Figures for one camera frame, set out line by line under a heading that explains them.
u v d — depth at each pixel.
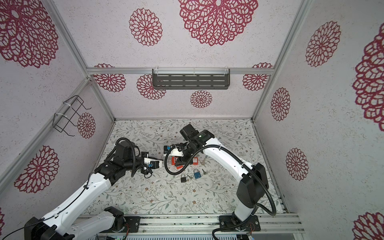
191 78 0.95
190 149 0.64
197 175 0.90
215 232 0.65
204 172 0.92
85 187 0.47
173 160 0.74
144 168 0.65
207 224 0.76
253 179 0.42
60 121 0.73
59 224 0.39
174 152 0.67
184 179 0.88
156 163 0.59
